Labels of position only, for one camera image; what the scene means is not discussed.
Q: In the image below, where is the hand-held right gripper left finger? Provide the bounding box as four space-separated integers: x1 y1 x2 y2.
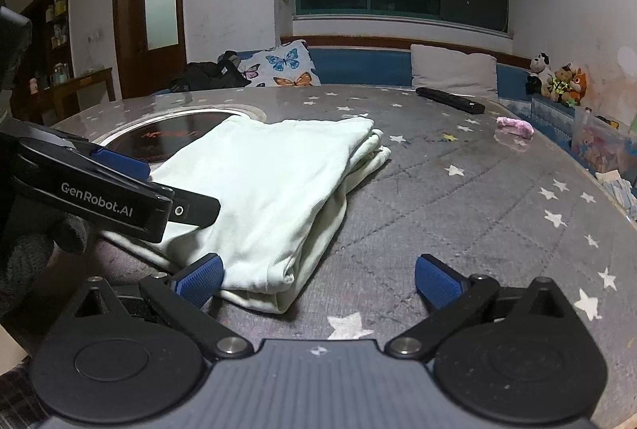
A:
52 252 254 360

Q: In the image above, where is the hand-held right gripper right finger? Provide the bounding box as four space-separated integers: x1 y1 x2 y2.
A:
384 254 584 360

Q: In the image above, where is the small pink cloth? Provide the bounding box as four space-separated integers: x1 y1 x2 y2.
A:
496 115 534 138

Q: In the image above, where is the orange plush toy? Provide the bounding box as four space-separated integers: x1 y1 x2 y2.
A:
567 68 588 106

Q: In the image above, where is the person's dark patterned clothing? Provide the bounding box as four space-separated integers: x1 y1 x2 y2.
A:
0 354 48 427

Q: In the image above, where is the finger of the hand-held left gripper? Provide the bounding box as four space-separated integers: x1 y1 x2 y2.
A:
92 148 151 181
166 187 221 227

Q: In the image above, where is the dark wooden shelf cabinet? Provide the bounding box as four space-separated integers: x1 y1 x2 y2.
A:
20 0 75 86

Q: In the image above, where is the pale green garment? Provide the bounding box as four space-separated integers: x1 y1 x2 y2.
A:
102 115 391 314

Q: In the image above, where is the dark wooden side table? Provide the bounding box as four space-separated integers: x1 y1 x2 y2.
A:
12 67 116 126

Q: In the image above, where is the person's left hand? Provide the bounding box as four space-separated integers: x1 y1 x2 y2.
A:
0 216 89 318

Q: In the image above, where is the beige pillow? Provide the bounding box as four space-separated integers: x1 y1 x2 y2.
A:
410 43 500 101

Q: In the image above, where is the black backpack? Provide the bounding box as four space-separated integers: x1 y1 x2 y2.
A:
169 51 252 92

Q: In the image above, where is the butterfly print pillow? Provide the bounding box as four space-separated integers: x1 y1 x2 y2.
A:
238 39 320 88

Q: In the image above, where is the white blue striped cloth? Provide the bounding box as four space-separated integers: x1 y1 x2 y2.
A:
597 170 637 223

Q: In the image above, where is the clear plastic storage box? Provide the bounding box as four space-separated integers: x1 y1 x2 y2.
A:
570 105 635 174

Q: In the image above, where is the panda plush toy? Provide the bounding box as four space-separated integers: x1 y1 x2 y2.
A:
525 52 553 99

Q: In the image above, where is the brown bear plush toy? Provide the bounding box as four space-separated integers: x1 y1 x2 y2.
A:
547 65 573 104

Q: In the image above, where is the brown wooden door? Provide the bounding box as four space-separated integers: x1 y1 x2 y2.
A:
112 0 187 100

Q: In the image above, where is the black remote control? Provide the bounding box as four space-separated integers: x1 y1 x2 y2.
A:
415 87 486 114

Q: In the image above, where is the grey star print tablecloth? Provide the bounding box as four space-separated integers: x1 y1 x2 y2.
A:
30 83 637 410

